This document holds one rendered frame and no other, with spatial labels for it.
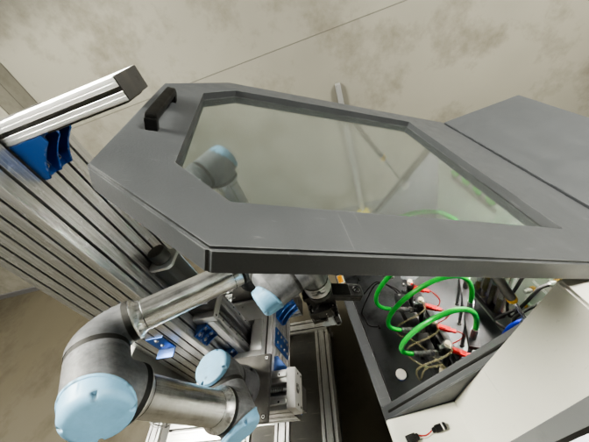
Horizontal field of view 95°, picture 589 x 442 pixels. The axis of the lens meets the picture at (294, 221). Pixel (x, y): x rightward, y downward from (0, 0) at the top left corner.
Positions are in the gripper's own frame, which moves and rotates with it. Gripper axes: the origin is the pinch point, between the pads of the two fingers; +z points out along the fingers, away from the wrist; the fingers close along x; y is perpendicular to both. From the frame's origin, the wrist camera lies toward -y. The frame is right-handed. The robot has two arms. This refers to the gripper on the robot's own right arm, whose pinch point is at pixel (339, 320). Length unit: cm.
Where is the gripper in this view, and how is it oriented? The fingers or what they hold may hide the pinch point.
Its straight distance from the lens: 94.8
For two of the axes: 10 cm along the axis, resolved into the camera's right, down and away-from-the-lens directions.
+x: 1.6, 6.2, -7.7
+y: -9.4, 3.3, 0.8
